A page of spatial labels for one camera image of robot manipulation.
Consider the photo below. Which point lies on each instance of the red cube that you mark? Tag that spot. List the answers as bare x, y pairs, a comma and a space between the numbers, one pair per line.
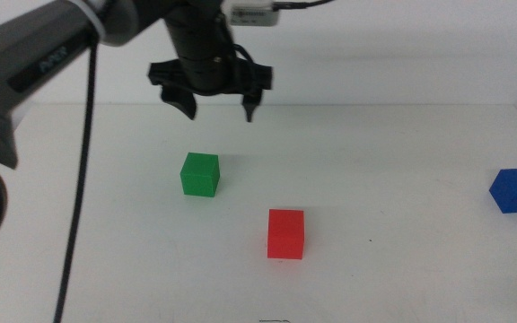
285, 235

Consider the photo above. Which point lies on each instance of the green cube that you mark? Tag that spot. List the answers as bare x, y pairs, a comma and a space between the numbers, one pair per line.
199, 177

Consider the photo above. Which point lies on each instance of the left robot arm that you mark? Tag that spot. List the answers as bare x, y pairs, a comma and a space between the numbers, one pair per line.
25, 58

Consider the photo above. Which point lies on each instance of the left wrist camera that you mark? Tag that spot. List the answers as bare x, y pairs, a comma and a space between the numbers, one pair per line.
254, 15

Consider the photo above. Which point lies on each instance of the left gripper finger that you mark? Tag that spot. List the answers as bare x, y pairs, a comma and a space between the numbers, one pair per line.
251, 101
182, 101

